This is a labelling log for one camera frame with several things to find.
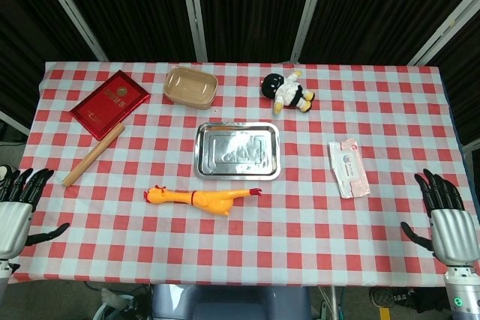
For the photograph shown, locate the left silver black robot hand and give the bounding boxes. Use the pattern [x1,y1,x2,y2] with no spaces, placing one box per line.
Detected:
[0,164,71,261]

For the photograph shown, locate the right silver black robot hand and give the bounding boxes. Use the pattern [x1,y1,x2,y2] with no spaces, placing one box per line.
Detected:
[400,169,480,269]

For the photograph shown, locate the yellow rubber chicken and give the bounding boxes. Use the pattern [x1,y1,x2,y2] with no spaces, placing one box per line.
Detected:
[143,184,263,217]

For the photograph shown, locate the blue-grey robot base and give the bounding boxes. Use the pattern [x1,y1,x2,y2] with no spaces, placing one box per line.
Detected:
[151,284,312,320]

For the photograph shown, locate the stainless steel rectangular tray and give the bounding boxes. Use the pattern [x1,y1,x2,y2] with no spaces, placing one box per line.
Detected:
[193,121,282,181]

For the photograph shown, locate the black sneaker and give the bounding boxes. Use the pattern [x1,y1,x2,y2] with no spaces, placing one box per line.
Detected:
[369,286,416,310]

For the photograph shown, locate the wooden rolling pin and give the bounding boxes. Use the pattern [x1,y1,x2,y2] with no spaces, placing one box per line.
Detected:
[61,123,126,187]

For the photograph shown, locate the red white checkered tablecloth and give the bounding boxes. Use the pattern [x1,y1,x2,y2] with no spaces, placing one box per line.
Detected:
[7,61,479,286]

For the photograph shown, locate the pink white wet wipes pack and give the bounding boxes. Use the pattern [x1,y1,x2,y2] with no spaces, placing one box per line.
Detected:
[328,138,371,199]

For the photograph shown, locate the white plastic item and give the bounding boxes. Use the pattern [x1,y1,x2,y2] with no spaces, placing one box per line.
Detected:
[93,289,136,320]

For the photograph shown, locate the white table leg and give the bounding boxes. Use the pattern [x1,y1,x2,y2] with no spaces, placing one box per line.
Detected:
[328,286,338,320]

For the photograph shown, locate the red gift box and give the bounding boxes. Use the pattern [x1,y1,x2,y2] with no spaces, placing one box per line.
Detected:
[69,69,152,141]

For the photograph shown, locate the black-headed plush doll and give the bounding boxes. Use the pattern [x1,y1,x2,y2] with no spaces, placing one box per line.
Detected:
[261,70,316,115]

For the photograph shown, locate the white partition frame post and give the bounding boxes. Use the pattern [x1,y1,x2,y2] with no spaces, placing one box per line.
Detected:
[31,0,110,62]
[290,0,331,63]
[407,0,480,66]
[0,109,31,137]
[178,0,209,63]

